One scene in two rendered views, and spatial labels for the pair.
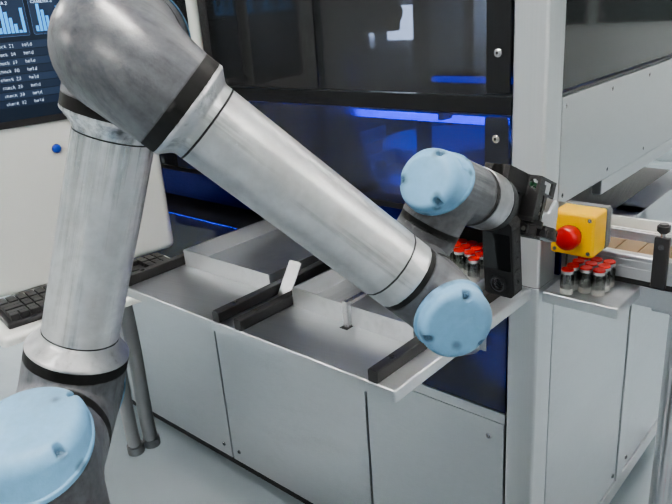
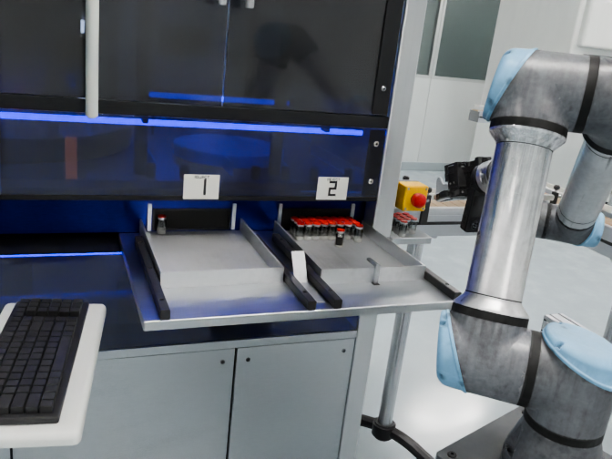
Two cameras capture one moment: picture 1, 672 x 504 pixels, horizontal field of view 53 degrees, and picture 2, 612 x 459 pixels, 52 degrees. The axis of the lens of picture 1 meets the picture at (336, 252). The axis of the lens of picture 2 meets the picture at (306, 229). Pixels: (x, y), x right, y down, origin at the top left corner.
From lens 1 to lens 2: 1.39 m
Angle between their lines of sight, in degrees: 62
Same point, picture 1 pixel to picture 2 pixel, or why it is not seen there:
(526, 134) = (395, 140)
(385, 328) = (403, 274)
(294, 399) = (139, 412)
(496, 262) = (477, 212)
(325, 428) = (178, 422)
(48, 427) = (592, 336)
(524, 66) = (400, 98)
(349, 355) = (416, 295)
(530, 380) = not seen: hidden behind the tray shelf
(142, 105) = not seen: outside the picture
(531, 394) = not seen: hidden behind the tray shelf
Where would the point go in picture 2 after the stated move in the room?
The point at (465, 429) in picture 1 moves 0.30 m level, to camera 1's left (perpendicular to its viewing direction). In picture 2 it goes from (326, 354) to (274, 404)
